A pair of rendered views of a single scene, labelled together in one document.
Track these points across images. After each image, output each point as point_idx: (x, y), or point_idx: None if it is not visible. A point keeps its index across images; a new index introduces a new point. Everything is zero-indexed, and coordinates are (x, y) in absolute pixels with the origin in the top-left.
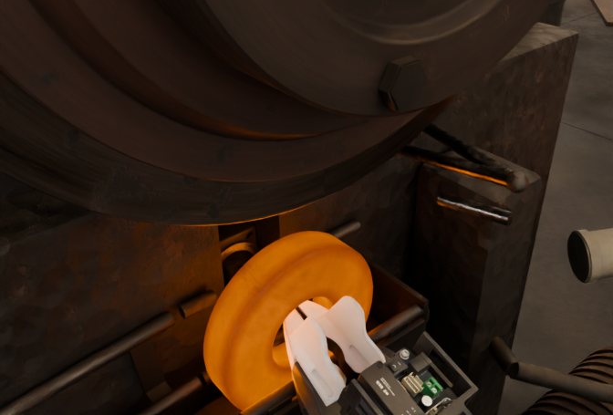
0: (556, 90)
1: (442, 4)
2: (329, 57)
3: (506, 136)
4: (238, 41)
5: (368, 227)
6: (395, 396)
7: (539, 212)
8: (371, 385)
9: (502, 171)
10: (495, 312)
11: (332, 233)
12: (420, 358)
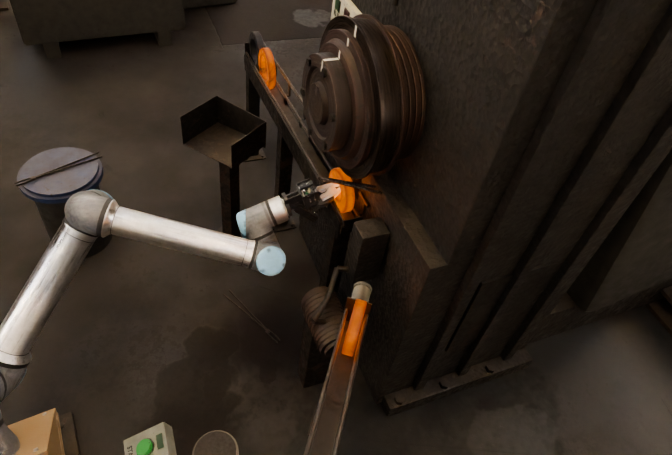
0: (419, 275)
1: (319, 131)
2: (307, 117)
3: (403, 258)
4: (303, 105)
5: (372, 214)
6: (305, 184)
7: (408, 317)
8: (308, 181)
9: (324, 177)
10: (349, 257)
11: (364, 198)
12: (312, 191)
